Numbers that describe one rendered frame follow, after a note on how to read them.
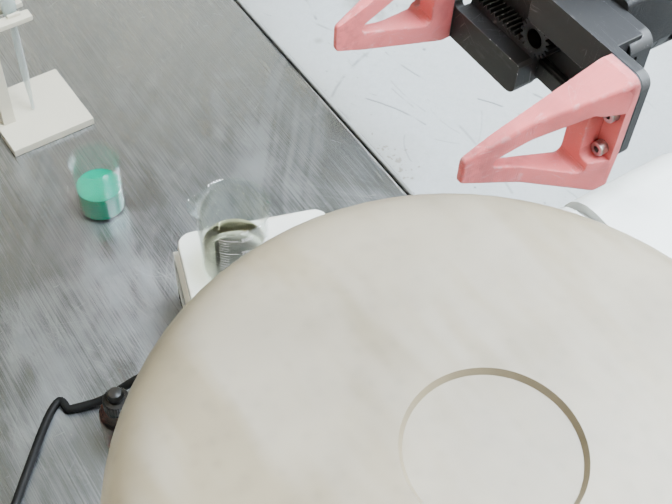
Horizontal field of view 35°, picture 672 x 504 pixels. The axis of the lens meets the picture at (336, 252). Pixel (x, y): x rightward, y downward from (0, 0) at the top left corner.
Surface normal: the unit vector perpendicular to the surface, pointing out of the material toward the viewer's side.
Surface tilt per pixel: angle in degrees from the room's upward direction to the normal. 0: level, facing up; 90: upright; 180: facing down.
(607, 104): 90
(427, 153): 0
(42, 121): 0
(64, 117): 0
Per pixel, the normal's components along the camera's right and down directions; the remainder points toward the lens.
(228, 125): 0.04, -0.61
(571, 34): -0.83, 0.42
